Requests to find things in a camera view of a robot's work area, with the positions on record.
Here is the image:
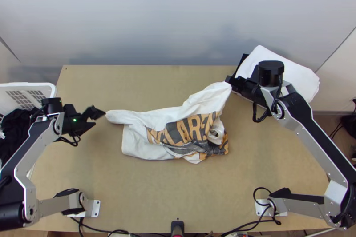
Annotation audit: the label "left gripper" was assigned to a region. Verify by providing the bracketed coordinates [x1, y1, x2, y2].
[62, 104, 107, 135]

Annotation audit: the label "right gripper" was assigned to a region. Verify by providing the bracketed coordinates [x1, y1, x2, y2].
[224, 75, 272, 108]

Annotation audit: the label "white printed t-shirt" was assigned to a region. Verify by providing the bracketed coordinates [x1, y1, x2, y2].
[105, 80, 233, 165]

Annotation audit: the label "pile of folded clothes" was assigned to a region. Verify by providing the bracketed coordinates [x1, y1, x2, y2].
[235, 44, 320, 104]

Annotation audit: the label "white laundry basket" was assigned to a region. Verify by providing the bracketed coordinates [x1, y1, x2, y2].
[0, 82, 57, 141]

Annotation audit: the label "black garment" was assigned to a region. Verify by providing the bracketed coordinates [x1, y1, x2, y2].
[0, 107, 43, 169]

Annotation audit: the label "black cable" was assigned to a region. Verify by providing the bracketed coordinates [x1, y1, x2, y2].
[69, 216, 131, 237]
[219, 220, 282, 237]
[252, 187, 282, 225]
[56, 133, 81, 147]
[251, 77, 284, 123]

